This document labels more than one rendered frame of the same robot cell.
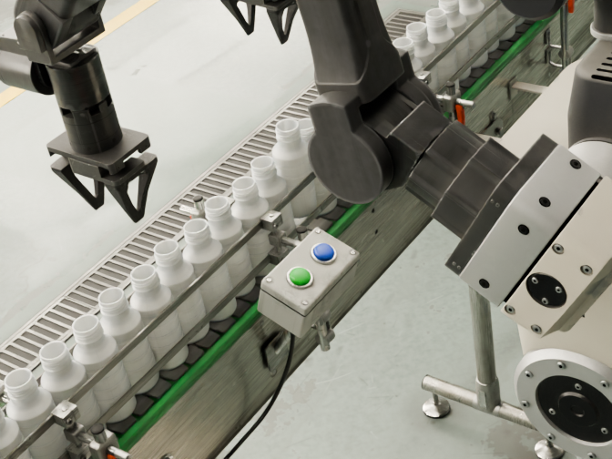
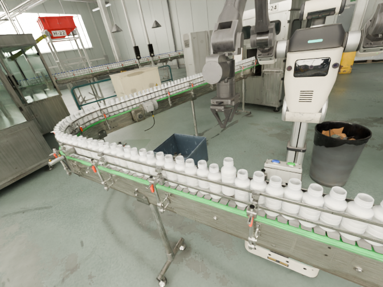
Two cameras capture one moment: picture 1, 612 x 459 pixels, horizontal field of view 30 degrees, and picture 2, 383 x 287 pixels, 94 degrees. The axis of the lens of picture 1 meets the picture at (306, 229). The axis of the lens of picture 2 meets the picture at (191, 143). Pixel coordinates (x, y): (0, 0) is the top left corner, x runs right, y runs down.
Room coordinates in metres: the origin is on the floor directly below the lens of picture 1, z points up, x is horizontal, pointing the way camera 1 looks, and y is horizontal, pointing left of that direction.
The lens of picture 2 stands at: (1.75, 0.53, 1.62)
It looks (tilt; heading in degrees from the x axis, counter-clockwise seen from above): 29 degrees down; 261
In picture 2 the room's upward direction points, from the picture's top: 9 degrees counter-clockwise
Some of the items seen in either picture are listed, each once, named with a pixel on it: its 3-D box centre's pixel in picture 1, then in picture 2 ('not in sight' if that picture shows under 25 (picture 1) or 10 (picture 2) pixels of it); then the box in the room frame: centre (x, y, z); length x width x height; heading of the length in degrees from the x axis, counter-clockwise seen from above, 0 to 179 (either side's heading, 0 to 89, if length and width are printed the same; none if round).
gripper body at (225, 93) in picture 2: not in sight; (225, 89); (1.53, -0.01, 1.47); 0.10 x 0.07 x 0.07; 48
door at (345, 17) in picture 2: not in sight; (347, 31); (-7.84, -7.64, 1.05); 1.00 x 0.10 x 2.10; 138
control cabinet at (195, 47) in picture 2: not in sight; (197, 62); (0.03, -6.34, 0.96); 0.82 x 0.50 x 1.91; 30
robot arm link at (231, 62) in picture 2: not in sight; (224, 69); (1.53, 0.00, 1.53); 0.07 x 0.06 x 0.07; 47
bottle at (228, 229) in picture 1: (227, 246); (273, 196); (1.41, 0.12, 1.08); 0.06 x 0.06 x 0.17
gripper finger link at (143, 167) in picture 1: (120, 183); not in sight; (1.08, 0.19, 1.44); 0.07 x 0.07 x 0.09; 48
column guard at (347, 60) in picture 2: not in sight; (347, 54); (-4.63, -4.67, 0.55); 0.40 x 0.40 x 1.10; 48
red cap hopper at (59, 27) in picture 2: not in sight; (76, 68); (4.17, -6.71, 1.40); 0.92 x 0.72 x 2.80; 30
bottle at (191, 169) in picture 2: not in sight; (192, 175); (1.67, -0.11, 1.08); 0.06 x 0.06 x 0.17
